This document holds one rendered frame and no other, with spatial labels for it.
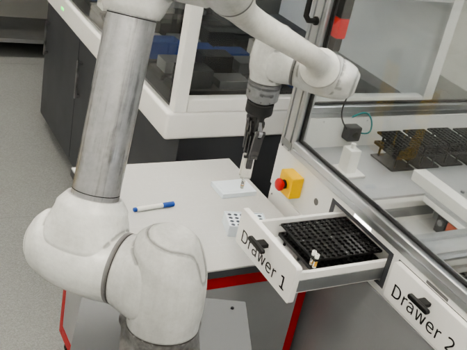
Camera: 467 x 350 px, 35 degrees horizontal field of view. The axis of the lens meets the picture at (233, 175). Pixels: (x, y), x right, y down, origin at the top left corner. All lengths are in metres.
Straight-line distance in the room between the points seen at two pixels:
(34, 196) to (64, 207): 2.24
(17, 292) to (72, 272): 1.60
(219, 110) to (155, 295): 1.29
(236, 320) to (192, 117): 1.06
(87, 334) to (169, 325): 0.22
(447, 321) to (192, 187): 0.97
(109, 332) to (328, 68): 0.81
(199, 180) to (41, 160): 1.76
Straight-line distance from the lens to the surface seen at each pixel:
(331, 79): 1.85
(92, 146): 1.49
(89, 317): 1.68
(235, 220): 2.20
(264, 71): 1.93
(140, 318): 1.50
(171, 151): 2.71
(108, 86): 1.47
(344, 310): 2.19
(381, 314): 2.06
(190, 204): 2.31
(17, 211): 3.62
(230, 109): 2.66
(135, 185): 2.37
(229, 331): 1.68
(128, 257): 1.47
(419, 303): 1.86
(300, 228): 2.03
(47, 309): 3.04
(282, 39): 1.69
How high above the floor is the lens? 1.90
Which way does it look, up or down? 27 degrees down
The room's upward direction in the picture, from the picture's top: 12 degrees clockwise
